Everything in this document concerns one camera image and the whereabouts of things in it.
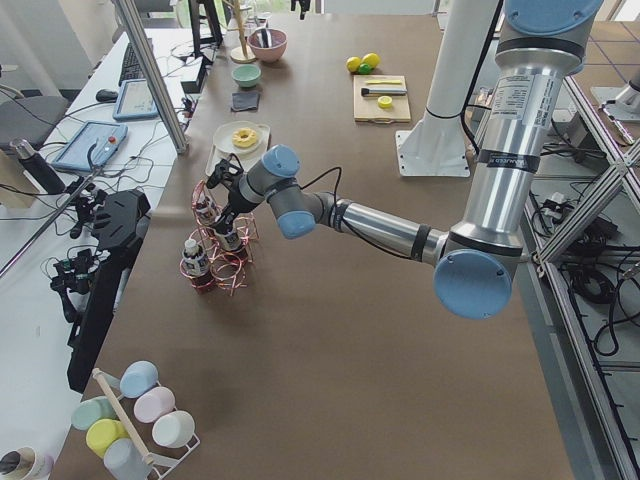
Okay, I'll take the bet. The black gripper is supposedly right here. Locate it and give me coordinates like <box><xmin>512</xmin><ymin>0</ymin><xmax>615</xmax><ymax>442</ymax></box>
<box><xmin>290</xmin><ymin>0</ymin><xmax>311</xmax><ymax>20</ymax></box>
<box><xmin>213</xmin><ymin>192</ymin><xmax>245</xmax><ymax>234</ymax></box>

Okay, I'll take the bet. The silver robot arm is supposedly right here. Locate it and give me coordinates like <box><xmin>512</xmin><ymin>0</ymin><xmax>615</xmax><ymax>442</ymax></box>
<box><xmin>208</xmin><ymin>1</ymin><xmax>600</xmax><ymax>319</ymax></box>

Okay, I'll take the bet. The tea bottle in rack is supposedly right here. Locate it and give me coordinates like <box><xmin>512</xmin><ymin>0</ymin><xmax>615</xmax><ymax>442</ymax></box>
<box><xmin>195</xmin><ymin>195</ymin><xmax>218</xmax><ymax>224</ymax></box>
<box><xmin>181</xmin><ymin>238</ymin><xmax>215</xmax><ymax>293</ymax></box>

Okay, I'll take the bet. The cream serving tray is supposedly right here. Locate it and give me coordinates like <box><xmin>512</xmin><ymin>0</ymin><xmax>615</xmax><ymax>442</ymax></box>
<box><xmin>205</xmin><ymin>121</ymin><xmax>271</xmax><ymax>176</ymax></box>

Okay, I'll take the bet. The pink bowl with ice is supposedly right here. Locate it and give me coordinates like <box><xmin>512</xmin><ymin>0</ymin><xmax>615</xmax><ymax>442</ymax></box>
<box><xmin>248</xmin><ymin>27</ymin><xmax>288</xmax><ymax>63</ymax></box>

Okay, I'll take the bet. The metal ice scoop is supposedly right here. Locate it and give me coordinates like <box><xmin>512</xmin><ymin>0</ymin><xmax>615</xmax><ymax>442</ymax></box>
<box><xmin>255</xmin><ymin>27</ymin><xmax>273</xmax><ymax>49</ymax></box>

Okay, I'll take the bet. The yellow lemon far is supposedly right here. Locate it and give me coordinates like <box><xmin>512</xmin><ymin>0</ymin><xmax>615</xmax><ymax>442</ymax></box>
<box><xmin>346</xmin><ymin>57</ymin><xmax>364</xmax><ymax>74</ymax></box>

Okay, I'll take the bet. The yellow lemon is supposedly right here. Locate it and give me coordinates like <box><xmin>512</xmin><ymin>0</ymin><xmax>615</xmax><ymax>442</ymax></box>
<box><xmin>346</xmin><ymin>57</ymin><xmax>364</xmax><ymax>74</ymax></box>
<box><xmin>362</xmin><ymin>52</ymin><xmax>380</xmax><ymax>69</ymax></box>

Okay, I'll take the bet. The wooden mug tree stand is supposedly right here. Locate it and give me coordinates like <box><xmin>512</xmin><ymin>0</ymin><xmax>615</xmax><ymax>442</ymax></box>
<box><xmin>223</xmin><ymin>0</ymin><xmax>256</xmax><ymax>64</ymax></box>

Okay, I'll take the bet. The white round plate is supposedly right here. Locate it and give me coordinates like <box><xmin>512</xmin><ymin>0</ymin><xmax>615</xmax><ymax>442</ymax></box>
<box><xmin>213</xmin><ymin>121</ymin><xmax>265</xmax><ymax>155</ymax></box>

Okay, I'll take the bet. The yellow lemon near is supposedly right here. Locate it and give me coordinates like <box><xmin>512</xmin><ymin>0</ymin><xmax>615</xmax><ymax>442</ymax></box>
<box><xmin>362</xmin><ymin>52</ymin><xmax>380</xmax><ymax>69</ymax></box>

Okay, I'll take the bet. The green lime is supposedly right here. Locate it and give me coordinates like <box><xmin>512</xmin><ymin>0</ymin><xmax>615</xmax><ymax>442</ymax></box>
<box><xmin>357</xmin><ymin>63</ymin><xmax>373</xmax><ymax>75</ymax></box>

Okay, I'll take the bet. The green ceramic bowl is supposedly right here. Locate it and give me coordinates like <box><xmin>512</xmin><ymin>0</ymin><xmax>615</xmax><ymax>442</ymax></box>
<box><xmin>231</xmin><ymin>64</ymin><xmax>262</xmax><ymax>88</ymax></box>

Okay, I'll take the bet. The metal muddler black tip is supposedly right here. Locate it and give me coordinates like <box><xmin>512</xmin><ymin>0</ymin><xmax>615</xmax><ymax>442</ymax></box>
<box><xmin>360</xmin><ymin>86</ymin><xmax>407</xmax><ymax>97</ymax></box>

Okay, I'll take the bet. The grey folded cloth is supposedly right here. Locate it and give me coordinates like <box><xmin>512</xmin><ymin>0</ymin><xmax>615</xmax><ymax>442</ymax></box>
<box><xmin>231</xmin><ymin>90</ymin><xmax>261</xmax><ymax>112</ymax></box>

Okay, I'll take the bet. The wooden cutting board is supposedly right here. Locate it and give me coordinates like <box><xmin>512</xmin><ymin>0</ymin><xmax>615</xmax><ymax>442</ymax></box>
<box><xmin>353</xmin><ymin>75</ymin><xmax>411</xmax><ymax>123</ymax></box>

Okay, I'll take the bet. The yellow plastic knife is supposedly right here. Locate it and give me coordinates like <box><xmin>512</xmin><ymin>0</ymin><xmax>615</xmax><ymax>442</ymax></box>
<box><xmin>365</xmin><ymin>78</ymin><xmax>403</xmax><ymax>85</ymax></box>

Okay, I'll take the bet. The half lemon slice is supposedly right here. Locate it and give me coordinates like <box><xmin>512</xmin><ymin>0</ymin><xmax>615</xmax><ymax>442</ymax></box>
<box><xmin>377</xmin><ymin>95</ymin><xmax>393</xmax><ymax>110</ymax></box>

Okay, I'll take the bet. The blue teach pendant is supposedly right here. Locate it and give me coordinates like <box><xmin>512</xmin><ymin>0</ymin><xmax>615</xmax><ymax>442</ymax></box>
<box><xmin>112</xmin><ymin>79</ymin><xmax>159</xmax><ymax>121</ymax></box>
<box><xmin>51</xmin><ymin>121</ymin><xmax>128</xmax><ymax>172</ymax></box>

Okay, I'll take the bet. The black computer mouse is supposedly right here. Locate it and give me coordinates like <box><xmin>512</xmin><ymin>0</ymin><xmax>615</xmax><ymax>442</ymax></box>
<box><xmin>95</xmin><ymin>89</ymin><xmax>119</xmax><ymax>103</ymax></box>

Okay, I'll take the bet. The black keyboard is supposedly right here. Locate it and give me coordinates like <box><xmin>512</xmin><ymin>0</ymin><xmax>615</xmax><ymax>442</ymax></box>
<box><xmin>118</xmin><ymin>44</ymin><xmax>145</xmax><ymax>86</ymax></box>

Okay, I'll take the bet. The blue cup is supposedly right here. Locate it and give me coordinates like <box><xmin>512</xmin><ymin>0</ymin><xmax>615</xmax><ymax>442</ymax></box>
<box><xmin>120</xmin><ymin>360</ymin><xmax>159</xmax><ymax>399</ymax></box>

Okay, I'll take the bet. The black water bottle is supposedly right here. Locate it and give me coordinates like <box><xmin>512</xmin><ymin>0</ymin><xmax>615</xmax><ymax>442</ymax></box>
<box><xmin>9</xmin><ymin>138</ymin><xmax>66</xmax><ymax>195</ymax></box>

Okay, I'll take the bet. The pink cup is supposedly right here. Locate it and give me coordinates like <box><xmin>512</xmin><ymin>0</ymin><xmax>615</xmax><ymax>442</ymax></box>
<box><xmin>134</xmin><ymin>386</ymin><xmax>175</xmax><ymax>423</ymax></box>

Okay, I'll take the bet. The white cup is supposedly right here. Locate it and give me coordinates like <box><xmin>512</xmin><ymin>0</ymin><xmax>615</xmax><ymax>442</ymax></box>
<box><xmin>152</xmin><ymin>410</ymin><xmax>195</xmax><ymax>448</ymax></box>

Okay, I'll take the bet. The metal reacher grabber rod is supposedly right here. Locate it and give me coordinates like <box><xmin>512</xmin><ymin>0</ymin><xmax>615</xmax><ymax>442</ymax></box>
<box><xmin>0</xmin><ymin>143</ymin><xmax>102</xmax><ymax>277</ymax></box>

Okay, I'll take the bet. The green cup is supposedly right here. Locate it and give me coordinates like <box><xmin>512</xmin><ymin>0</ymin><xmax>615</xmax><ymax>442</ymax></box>
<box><xmin>71</xmin><ymin>396</ymin><xmax>118</xmax><ymax>431</ymax></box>

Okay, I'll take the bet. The yellow cup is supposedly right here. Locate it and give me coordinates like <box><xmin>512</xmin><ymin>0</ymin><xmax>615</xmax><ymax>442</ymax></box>
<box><xmin>85</xmin><ymin>419</ymin><xmax>129</xmax><ymax>458</ymax></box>

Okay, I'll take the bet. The grey cup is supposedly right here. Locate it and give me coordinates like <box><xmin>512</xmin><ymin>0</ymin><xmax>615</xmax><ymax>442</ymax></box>
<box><xmin>103</xmin><ymin>438</ymin><xmax>152</xmax><ymax>480</ymax></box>

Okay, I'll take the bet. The copper wire bottle rack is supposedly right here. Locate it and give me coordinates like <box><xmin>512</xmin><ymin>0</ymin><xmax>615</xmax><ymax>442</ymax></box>
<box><xmin>179</xmin><ymin>180</ymin><xmax>259</xmax><ymax>296</ymax></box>

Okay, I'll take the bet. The yellow ring donut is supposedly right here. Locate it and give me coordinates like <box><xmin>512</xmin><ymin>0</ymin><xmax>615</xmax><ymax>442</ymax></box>
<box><xmin>232</xmin><ymin>127</ymin><xmax>259</xmax><ymax>150</ymax></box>

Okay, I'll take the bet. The aluminium frame post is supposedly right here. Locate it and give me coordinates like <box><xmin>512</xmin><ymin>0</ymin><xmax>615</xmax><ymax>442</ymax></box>
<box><xmin>113</xmin><ymin>0</ymin><xmax>188</xmax><ymax>155</ymax></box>

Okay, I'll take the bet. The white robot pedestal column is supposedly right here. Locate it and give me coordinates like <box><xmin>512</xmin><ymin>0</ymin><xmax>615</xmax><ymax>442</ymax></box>
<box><xmin>396</xmin><ymin>1</ymin><xmax>502</xmax><ymax>177</ymax></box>

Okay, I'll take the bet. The wooden rack handle stick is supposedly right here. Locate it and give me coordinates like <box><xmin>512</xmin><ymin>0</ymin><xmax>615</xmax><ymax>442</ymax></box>
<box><xmin>92</xmin><ymin>368</ymin><xmax>154</xmax><ymax>465</ymax></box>

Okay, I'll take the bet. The white wire cup rack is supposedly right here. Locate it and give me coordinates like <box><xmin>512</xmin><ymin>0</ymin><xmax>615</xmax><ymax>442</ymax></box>
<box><xmin>92</xmin><ymin>377</ymin><xmax>201</xmax><ymax>480</ymax></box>

